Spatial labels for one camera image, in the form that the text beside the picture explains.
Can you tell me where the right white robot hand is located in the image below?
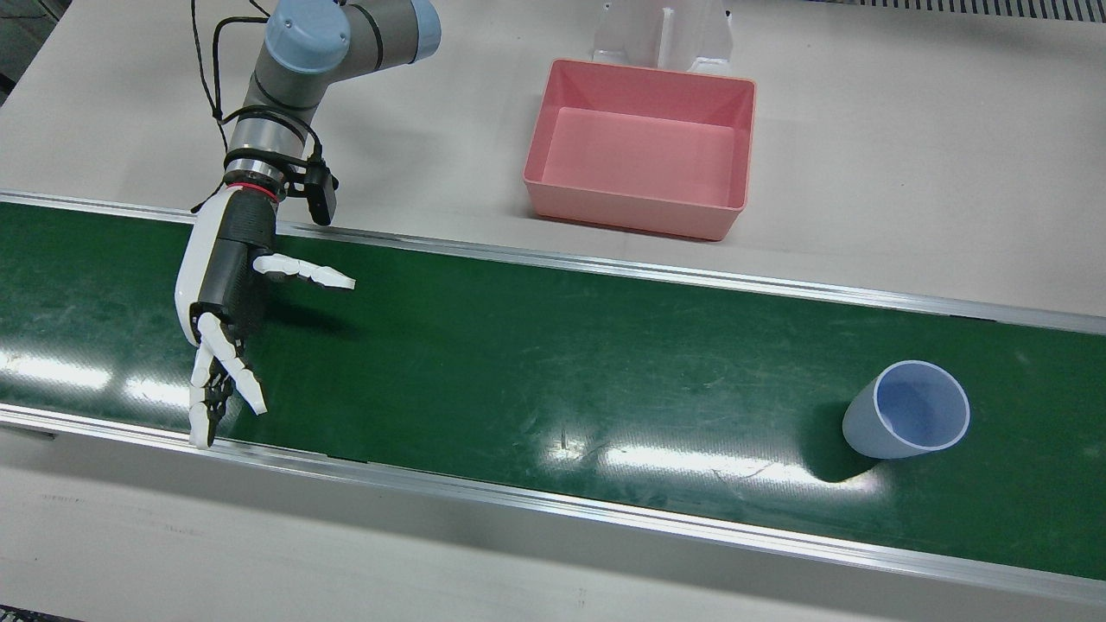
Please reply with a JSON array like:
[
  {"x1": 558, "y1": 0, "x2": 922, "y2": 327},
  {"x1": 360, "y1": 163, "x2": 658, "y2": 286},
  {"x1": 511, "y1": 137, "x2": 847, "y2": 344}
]
[{"x1": 175, "y1": 183, "x2": 357, "y2": 450}]

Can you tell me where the light blue plastic cup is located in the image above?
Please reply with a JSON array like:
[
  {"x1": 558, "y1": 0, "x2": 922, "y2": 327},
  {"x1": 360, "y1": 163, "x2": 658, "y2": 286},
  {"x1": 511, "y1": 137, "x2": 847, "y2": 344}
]
[{"x1": 842, "y1": 359, "x2": 971, "y2": 460}]

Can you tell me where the pink plastic box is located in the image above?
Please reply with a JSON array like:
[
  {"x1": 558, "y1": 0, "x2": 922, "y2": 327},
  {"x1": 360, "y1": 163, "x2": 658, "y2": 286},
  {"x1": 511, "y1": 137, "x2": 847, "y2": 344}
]
[{"x1": 523, "y1": 58, "x2": 758, "y2": 242}]

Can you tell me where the green conveyor belt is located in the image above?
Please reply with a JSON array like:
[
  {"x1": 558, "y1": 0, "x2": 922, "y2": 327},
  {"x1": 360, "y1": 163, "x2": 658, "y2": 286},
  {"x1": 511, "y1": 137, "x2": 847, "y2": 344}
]
[{"x1": 0, "y1": 190, "x2": 1106, "y2": 606}]

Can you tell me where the white stand base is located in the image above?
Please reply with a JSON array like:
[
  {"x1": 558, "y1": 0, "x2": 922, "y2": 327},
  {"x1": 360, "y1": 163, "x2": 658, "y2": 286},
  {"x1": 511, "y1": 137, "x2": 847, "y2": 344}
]
[{"x1": 592, "y1": 0, "x2": 735, "y2": 76}]

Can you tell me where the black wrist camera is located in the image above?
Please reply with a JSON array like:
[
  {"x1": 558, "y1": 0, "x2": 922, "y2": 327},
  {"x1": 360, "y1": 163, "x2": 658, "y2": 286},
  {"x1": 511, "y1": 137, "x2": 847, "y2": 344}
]
[{"x1": 285, "y1": 155, "x2": 340, "y2": 227}]

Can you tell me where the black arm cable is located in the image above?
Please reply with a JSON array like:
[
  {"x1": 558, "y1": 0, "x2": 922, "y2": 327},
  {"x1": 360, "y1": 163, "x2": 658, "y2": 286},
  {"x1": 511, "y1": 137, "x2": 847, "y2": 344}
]
[{"x1": 188, "y1": 0, "x2": 277, "y2": 217}]

